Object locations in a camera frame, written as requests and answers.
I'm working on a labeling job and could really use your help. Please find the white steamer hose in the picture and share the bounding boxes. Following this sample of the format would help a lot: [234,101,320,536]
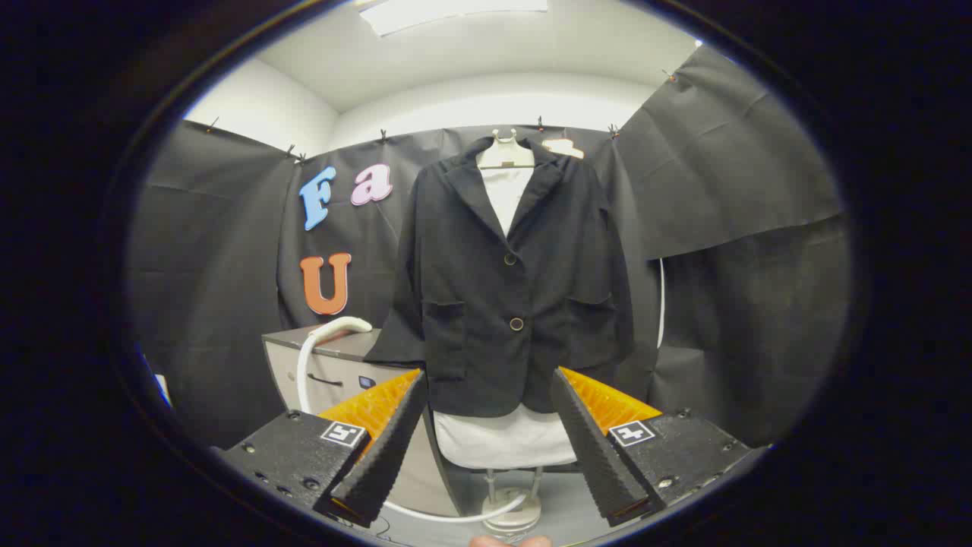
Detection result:
[296,334,527,525]

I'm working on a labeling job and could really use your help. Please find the metal garment stand base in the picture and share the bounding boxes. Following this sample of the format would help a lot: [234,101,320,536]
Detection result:
[480,467,544,536]

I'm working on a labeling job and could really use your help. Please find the black backdrop cloth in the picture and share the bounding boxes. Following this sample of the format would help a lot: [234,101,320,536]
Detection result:
[125,46,851,449]

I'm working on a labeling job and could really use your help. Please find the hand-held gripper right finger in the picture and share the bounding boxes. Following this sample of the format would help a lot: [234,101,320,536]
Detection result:
[548,367,769,529]

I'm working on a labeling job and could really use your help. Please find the row of black clips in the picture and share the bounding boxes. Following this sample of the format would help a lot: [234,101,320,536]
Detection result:
[205,68,677,164]

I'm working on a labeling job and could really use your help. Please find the ceiling light panel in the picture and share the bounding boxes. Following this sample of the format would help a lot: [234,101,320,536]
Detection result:
[357,0,549,37]

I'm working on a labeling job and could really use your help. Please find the white plastic hanger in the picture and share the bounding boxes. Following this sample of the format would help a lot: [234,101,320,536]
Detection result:
[477,129,536,170]

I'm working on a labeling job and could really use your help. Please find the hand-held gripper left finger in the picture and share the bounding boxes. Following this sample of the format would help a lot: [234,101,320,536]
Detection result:
[219,368,430,529]

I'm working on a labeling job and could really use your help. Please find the black blazer jacket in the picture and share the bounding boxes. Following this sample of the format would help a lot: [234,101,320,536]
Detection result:
[364,135,635,417]

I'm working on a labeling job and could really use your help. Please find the white shirt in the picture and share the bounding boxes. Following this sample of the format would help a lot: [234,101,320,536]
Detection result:
[433,166,578,470]

